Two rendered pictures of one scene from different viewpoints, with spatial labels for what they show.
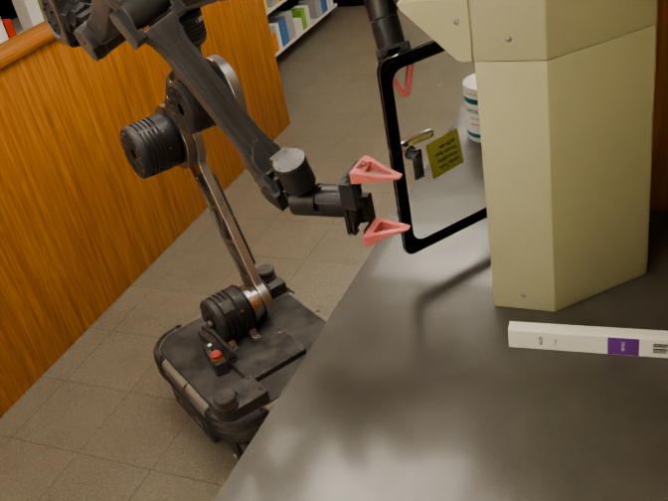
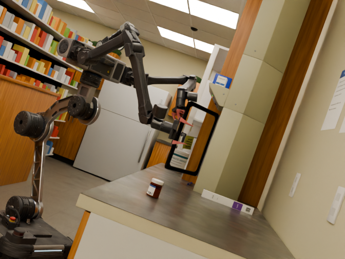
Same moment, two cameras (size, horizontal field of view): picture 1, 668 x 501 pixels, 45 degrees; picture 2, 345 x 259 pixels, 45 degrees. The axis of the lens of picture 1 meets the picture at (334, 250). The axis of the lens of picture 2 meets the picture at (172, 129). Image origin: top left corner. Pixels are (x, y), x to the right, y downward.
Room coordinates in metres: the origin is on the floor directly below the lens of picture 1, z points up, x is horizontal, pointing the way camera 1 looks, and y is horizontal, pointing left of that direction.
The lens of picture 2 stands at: (-0.76, 0.80, 1.20)
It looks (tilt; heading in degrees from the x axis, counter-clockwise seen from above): 0 degrees down; 337
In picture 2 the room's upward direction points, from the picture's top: 20 degrees clockwise
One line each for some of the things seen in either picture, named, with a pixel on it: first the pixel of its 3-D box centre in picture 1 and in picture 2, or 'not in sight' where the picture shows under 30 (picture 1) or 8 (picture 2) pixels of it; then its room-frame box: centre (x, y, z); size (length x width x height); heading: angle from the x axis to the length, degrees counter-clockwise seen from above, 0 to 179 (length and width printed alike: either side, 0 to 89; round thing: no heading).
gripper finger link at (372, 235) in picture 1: (382, 220); (179, 139); (1.17, -0.09, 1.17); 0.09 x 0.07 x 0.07; 61
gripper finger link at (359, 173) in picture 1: (375, 183); (184, 126); (1.17, -0.09, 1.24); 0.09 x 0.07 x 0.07; 61
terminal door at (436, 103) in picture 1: (456, 137); (192, 140); (1.39, -0.27, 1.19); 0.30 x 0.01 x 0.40; 115
